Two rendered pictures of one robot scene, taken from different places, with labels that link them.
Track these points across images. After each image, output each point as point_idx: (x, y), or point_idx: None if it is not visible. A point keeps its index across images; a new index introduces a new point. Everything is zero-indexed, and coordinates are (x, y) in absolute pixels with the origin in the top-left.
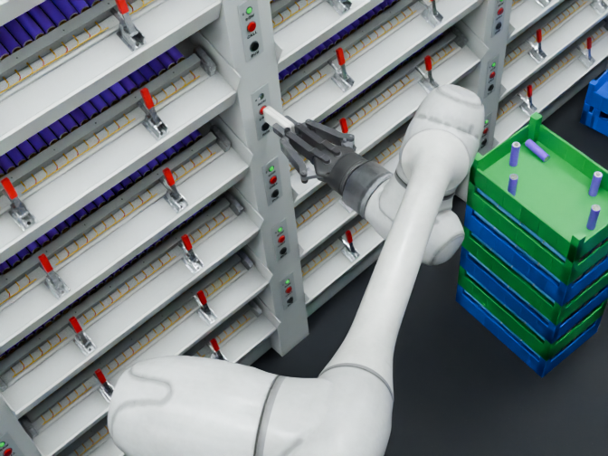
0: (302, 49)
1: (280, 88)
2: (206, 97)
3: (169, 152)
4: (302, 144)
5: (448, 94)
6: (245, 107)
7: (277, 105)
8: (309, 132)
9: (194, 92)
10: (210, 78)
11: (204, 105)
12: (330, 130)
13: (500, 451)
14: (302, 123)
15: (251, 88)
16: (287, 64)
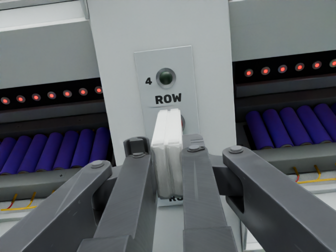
0: (326, 4)
1: (279, 153)
2: (27, 17)
3: (37, 166)
4: (120, 201)
5: None
6: (117, 86)
7: (221, 138)
8: (200, 178)
9: (21, 10)
10: (73, 1)
11: (5, 24)
12: (305, 205)
13: None
14: (216, 157)
15: (138, 35)
16: (273, 41)
